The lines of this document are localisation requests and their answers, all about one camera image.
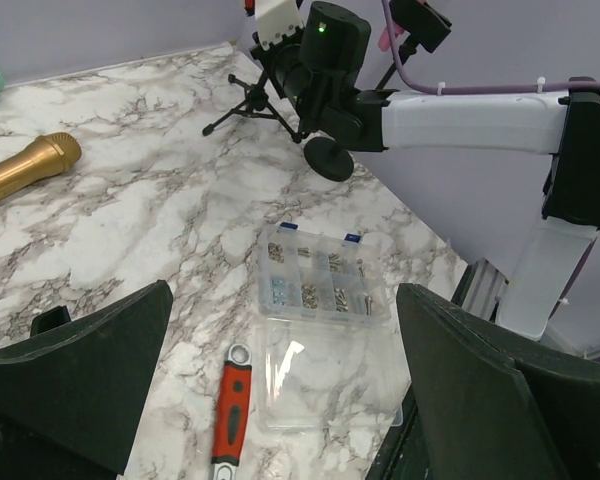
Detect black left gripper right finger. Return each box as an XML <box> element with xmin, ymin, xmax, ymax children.
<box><xmin>396</xmin><ymin>284</ymin><xmax>600</xmax><ymax>479</ymax></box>

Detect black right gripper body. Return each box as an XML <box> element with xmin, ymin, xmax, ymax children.
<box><xmin>250</xmin><ymin>1</ymin><xmax>371</xmax><ymax>118</ymax></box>

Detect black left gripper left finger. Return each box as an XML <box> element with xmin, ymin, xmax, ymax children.
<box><xmin>0</xmin><ymin>280</ymin><xmax>173</xmax><ymax>479</ymax></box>

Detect gold microphone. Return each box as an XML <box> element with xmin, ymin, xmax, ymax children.
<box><xmin>0</xmin><ymin>132</ymin><xmax>82</xmax><ymax>200</ymax></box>

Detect black round-base microphone stand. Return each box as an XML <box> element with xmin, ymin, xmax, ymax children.
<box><xmin>30</xmin><ymin>306</ymin><xmax>71</xmax><ymax>337</ymax></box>

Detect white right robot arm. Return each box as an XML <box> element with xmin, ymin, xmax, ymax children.
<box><xmin>244</xmin><ymin>1</ymin><xmax>600</xmax><ymax>340</ymax></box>

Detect pink microphone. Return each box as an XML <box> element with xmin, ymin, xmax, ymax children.
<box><xmin>379</xmin><ymin>0</ymin><xmax>432</xmax><ymax>52</ymax></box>

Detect black tripod microphone stand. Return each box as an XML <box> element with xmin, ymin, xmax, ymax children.
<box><xmin>202</xmin><ymin>71</ymin><xmax>305</xmax><ymax>144</ymax></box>

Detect black round-base stand right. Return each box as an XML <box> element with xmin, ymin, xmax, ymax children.
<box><xmin>303</xmin><ymin>1</ymin><xmax>452</xmax><ymax>182</ymax></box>

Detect clear plastic screw box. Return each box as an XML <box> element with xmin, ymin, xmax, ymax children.
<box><xmin>255</xmin><ymin>223</ymin><xmax>408</xmax><ymax>432</ymax></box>

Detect red adjustable wrench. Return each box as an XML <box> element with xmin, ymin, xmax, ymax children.
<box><xmin>211</xmin><ymin>343</ymin><xmax>253</xmax><ymax>479</ymax></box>

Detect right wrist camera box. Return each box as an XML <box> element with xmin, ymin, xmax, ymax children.
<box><xmin>242</xmin><ymin>0</ymin><xmax>304</xmax><ymax>50</ymax></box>

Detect aluminium rail frame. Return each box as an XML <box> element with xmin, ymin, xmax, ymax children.
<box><xmin>451</xmin><ymin>259</ymin><xmax>600</xmax><ymax>363</ymax></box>

